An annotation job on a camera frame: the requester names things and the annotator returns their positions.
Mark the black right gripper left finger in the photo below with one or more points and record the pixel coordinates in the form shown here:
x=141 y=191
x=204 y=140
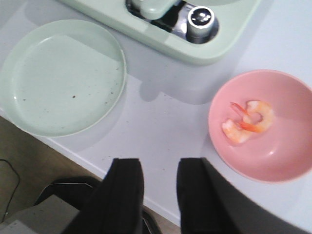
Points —
x=116 y=205

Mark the green breakfast maker base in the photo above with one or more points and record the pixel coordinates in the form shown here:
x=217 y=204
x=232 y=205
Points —
x=162 y=24

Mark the right silver control knob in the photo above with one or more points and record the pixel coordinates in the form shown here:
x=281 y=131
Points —
x=200 y=21

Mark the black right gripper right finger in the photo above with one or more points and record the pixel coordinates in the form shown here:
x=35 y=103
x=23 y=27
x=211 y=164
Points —
x=209 y=204

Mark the pink bowl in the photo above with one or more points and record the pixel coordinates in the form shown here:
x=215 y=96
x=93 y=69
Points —
x=284 y=151

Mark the orange cooked shrimp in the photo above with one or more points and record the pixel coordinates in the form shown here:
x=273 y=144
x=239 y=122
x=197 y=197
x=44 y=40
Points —
x=266 y=113
x=232 y=130

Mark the light green round plate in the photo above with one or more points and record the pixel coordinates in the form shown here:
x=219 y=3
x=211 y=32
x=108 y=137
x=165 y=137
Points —
x=62 y=78

